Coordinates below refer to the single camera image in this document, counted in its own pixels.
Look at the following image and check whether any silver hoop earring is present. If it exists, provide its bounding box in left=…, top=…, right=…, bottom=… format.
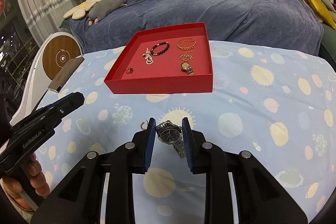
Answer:
left=140, top=122, right=147, bottom=130

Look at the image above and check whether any white pearl necklace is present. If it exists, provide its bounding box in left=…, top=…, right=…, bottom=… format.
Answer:
left=142, top=47, right=155, bottom=65

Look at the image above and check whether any silver blue-dial watch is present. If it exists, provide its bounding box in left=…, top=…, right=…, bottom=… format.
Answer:
left=155, top=120, right=186, bottom=158

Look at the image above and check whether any dark bead bracelet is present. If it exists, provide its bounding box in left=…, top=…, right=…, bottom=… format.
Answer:
left=150, top=40, right=170, bottom=56

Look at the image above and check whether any gold wrist watch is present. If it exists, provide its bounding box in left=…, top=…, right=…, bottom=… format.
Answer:
left=181, top=62, right=194, bottom=75

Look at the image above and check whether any gold bangle bracelet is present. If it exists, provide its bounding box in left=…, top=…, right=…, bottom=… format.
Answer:
left=176, top=37, right=197, bottom=51

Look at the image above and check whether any person's left hand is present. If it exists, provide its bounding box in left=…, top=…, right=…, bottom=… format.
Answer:
left=0, top=152, right=51, bottom=212

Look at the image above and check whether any brown leather case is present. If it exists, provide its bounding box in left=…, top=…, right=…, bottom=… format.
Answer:
left=48, top=56, right=84, bottom=93

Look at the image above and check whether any round wooden white device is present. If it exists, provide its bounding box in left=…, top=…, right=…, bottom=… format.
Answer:
left=10, top=32, right=82, bottom=126

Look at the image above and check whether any white flower cushion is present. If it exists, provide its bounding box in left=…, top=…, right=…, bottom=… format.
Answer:
left=63, top=0, right=102, bottom=20

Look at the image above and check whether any planet print blue tablecloth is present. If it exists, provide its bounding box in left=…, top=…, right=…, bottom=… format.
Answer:
left=36, top=41, right=335, bottom=220

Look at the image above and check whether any grey plush toy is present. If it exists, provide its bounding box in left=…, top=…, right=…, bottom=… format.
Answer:
left=88, top=0, right=127, bottom=26

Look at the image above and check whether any red cardboard tray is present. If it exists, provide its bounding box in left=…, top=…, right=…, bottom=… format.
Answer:
left=104, top=22, right=213, bottom=94

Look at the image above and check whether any green sofa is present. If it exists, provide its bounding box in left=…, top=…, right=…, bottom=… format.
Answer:
left=318, top=23, right=335, bottom=69

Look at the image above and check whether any gold shiny cushion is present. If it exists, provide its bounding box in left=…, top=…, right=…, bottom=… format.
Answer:
left=307, top=0, right=335, bottom=30

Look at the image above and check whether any blue grey sofa blanket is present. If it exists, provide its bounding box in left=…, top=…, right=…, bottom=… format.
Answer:
left=70, top=0, right=323, bottom=55

